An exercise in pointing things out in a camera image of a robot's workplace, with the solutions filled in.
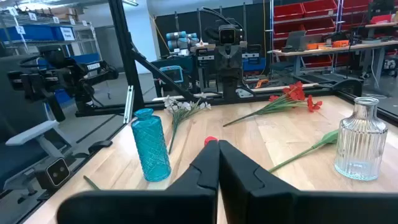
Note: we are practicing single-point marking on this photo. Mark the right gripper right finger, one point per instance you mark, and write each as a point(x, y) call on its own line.
point(264, 202)

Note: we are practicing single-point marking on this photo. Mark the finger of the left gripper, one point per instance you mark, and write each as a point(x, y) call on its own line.
point(234, 59)
point(222, 59)

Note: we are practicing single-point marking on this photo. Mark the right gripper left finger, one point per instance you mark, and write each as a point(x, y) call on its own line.
point(186, 202)

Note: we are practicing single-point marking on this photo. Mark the white artificial flower bunch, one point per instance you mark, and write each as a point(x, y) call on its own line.
point(186, 105)

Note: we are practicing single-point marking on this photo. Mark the red artificial tulip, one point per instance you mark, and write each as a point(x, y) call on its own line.
point(210, 140)

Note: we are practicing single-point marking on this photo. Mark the blue textured glass vase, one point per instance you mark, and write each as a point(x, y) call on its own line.
point(150, 146)

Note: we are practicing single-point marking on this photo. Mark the yellow artificial tulip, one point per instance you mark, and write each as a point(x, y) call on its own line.
point(329, 138)

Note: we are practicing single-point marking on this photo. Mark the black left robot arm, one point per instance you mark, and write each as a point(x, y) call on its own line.
point(230, 84)

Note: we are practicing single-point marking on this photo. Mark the gray blue collaborative robot arm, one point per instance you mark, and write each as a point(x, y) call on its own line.
point(182, 40)

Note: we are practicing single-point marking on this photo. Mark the clear ribbed glass vase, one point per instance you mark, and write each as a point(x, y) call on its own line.
point(360, 143)

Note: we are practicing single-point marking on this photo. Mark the orange hand tool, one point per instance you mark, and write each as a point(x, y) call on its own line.
point(261, 83)

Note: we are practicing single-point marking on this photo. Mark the teach pendant with blue screen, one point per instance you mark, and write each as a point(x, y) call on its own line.
point(172, 74)

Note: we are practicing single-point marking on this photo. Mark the gray laptop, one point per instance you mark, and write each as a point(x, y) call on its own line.
point(293, 39)

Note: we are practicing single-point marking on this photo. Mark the red storage bin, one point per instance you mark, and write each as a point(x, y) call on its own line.
point(288, 12)
point(320, 7)
point(311, 26)

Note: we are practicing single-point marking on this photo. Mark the orange plastic part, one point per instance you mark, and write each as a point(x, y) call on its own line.
point(340, 43)

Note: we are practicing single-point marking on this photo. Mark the light wooden workbench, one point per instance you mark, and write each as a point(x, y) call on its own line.
point(342, 47)

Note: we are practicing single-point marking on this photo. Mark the rack with red bins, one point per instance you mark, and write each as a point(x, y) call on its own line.
point(339, 21)

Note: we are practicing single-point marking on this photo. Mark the metal shelving rack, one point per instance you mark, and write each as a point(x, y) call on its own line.
point(87, 34)

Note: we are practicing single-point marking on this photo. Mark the blue storage bin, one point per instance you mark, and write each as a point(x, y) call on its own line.
point(62, 33)
point(34, 32)

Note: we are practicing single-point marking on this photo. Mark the office chair with gray armrest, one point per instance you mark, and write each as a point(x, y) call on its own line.
point(31, 133)

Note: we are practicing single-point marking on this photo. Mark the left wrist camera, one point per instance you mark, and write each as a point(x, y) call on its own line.
point(228, 35)

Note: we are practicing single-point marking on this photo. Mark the dark partition wall panel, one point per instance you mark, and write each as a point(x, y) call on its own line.
point(255, 31)

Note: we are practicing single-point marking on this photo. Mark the silver aluminium bracket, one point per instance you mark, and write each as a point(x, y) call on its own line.
point(128, 105)

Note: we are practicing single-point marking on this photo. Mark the small black depth camera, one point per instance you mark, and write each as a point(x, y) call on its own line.
point(57, 172)

